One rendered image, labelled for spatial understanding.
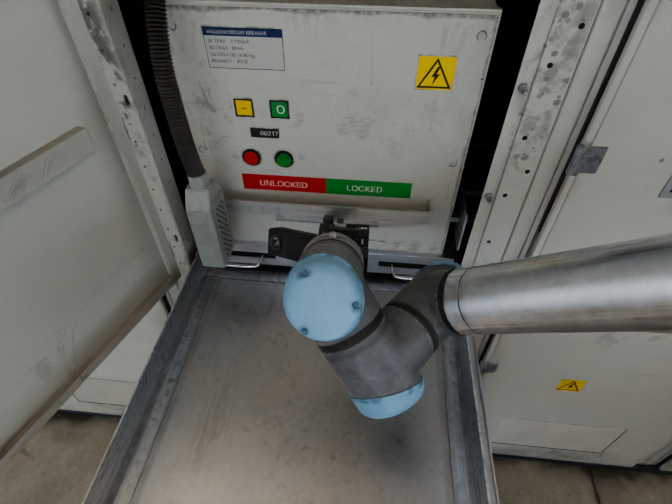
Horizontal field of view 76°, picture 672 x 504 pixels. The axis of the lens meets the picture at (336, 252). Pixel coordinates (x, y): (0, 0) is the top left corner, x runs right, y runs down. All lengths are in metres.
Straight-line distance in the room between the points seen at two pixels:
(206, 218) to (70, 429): 1.31
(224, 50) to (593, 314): 0.60
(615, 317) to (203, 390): 0.66
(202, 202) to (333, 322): 0.39
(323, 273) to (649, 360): 0.94
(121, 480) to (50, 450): 1.14
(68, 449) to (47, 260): 1.19
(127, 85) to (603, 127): 0.71
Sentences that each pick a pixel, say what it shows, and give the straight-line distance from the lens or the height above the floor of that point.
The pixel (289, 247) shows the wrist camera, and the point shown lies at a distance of 0.68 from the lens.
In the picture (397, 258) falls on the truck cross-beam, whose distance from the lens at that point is 0.93.
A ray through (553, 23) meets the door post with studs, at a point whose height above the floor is 1.39.
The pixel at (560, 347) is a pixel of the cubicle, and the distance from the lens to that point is 1.15.
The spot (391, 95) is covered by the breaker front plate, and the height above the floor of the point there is 1.27.
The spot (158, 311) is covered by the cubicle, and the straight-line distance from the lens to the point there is 1.15.
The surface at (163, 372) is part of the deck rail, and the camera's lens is 0.89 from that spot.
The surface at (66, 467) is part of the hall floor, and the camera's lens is 1.90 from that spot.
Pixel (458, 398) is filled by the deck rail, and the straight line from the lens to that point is 0.84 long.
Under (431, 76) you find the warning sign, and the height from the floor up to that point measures 1.30.
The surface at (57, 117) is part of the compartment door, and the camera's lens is 0.78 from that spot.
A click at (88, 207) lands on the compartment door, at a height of 1.11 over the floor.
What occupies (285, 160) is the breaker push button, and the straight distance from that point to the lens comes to 0.80.
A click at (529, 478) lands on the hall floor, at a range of 1.77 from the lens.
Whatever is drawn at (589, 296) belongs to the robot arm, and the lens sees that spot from 0.46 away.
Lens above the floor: 1.58
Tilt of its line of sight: 45 degrees down
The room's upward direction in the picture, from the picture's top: straight up
